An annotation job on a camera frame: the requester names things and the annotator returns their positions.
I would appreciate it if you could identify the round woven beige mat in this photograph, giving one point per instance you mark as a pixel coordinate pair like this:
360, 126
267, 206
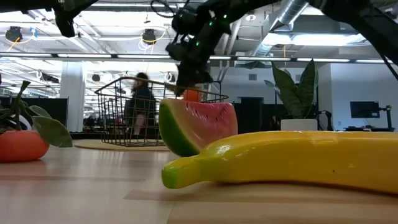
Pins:
93, 145

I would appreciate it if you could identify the person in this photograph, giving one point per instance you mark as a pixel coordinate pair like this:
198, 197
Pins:
141, 99

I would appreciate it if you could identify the tall green snake plant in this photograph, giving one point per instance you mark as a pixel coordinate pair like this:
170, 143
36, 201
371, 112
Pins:
295, 96

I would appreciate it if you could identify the black computer monitor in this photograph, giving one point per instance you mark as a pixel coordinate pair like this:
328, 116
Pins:
363, 109

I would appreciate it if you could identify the orange tangerine with green leaves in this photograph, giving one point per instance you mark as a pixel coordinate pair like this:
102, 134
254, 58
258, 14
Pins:
21, 146

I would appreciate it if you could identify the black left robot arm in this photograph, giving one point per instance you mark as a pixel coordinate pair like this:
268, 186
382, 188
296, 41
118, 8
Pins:
66, 18

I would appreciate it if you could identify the bright ceiling light panel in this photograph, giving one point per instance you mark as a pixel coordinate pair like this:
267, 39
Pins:
311, 40

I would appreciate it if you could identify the plastic watermelon slice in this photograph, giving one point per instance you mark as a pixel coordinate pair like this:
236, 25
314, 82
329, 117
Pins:
199, 124

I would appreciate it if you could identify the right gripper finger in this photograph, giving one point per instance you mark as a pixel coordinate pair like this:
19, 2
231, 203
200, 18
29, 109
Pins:
202, 80
185, 81

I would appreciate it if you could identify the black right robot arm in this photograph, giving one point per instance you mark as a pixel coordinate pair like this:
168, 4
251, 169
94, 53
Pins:
357, 15

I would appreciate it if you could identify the white building column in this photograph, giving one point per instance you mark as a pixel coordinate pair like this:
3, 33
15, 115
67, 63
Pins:
73, 99

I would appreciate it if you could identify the white plant pot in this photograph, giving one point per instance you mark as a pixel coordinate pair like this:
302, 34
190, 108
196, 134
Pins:
298, 125

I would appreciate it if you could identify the round ceiling sensor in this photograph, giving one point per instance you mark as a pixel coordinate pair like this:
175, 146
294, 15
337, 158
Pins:
250, 17

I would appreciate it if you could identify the grey wall vent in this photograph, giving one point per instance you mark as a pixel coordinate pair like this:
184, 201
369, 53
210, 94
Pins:
252, 77

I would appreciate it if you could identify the long linear ceiling light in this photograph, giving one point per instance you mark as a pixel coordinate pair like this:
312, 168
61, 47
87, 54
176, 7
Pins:
84, 56

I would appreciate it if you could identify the plain orange plastic fruit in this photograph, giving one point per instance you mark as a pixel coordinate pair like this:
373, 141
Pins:
192, 96

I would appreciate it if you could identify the dark office desk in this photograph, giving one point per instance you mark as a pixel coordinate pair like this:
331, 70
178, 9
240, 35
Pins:
370, 129

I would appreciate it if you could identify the yellow plastic banana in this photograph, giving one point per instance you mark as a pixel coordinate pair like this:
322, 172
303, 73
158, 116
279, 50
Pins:
280, 158

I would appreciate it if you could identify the black room partition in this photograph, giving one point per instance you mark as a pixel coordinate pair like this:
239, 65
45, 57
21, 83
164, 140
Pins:
56, 109
248, 115

